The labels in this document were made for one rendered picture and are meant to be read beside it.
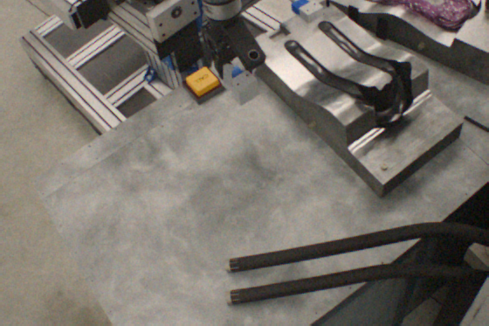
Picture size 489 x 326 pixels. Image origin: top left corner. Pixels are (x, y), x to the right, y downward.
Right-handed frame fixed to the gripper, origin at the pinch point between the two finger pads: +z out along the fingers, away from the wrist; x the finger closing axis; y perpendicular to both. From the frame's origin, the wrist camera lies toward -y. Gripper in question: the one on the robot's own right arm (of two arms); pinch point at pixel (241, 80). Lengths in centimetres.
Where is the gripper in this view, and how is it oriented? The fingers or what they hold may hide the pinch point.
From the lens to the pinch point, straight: 135.1
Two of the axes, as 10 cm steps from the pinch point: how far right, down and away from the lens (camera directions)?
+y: -5.7, -6.3, 5.3
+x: -8.1, 5.2, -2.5
